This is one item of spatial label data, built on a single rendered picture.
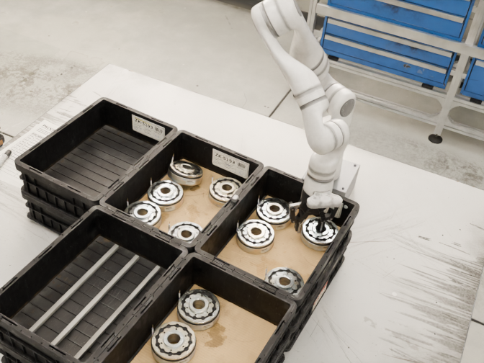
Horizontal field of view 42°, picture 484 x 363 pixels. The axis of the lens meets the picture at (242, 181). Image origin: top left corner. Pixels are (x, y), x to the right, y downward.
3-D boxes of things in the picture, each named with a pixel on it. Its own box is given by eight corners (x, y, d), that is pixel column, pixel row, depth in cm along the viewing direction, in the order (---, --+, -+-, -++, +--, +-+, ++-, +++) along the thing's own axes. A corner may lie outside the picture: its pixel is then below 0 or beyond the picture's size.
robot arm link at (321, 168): (325, 158, 164) (301, 171, 159) (335, 110, 154) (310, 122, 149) (345, 173, 160) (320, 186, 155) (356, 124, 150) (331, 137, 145)
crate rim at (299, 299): (265, 170, 184) (266, 163, 182) (360, 209, 174) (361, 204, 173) (191, 256, 157) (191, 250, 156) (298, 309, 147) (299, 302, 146)
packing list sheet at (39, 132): (39, 118, 228) (39, 117, 227) (93, 139, 221) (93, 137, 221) (-26, 169, 205) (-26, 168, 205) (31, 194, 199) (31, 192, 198)
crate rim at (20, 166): (103, 101, 203) (102, 95, 202) (180, 134, 194) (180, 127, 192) (12, 168, 177) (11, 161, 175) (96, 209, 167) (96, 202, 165)
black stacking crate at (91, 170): (105, 125, 210) (103, 97, 202) (178, 158, 200) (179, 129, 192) (19, 192, 183) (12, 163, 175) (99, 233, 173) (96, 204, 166)
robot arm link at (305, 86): (291, 110, 148) (323, 95, 146) (243, 6, 147) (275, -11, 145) (297, 109, 157) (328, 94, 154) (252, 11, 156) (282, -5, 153)
